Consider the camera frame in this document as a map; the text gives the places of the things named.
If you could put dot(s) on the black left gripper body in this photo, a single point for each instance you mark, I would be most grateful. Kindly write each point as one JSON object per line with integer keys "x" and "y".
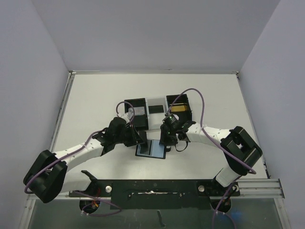
{"x": 127, "y": 134}

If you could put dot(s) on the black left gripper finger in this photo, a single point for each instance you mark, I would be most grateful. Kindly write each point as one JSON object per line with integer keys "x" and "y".
{"x": 129, "y": 143}
{"x": 136, "y": 138}

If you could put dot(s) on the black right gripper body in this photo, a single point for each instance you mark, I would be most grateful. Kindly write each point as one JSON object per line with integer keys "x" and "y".
{"x": 165, "y": 140}

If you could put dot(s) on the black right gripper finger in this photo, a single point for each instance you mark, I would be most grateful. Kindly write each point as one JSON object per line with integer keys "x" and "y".
{"x": 171, "y": 141}
{"x": 163, "y": 129}

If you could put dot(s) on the black card from holder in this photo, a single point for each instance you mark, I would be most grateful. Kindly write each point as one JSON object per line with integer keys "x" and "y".
{"x": 143, "y": 136}

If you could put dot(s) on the black leather card holder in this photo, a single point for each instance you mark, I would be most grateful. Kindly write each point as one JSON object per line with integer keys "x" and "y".
{"x": 152, "y": 149}

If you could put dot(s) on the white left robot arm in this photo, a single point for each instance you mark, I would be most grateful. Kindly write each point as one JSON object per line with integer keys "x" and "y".
{"x": 46, "y": 176}

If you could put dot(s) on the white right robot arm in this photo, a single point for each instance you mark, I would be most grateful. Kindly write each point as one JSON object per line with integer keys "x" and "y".
{"x": 240, "y": 150}

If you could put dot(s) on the gold credit card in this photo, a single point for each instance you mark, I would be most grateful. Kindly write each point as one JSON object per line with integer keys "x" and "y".
{"x": 179, "y": 108}

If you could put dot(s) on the black credit card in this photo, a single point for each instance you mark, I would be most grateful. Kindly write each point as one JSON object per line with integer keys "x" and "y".
{"x": 155, "y": 109}

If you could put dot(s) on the silver credit card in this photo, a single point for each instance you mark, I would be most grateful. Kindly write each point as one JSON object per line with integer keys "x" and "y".
{"x": 137, "y": 111}

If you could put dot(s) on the black left bin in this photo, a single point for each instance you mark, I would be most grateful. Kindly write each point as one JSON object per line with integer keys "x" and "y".
{"x": 139, "y": 122}

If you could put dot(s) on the white middle bin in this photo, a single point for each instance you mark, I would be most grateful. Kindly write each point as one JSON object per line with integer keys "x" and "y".
{"x": 155, "y": 120}

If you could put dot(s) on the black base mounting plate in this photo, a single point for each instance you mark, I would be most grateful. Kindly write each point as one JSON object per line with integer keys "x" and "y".
{"x": 160, "y": 194}

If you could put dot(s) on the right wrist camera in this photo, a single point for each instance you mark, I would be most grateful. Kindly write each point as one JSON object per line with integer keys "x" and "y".
{"x": 172, "y": 122}

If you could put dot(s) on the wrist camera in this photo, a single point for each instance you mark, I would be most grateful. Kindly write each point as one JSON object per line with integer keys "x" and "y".
{"x": 128, "y": 117}
{"x": 172, "y": 122}

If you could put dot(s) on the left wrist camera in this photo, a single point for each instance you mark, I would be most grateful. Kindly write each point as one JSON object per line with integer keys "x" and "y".
{"x": 128, "y": 117}

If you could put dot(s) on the aluminium frame rail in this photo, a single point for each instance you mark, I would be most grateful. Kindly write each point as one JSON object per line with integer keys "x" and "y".
{"x": 30, "y": 203}

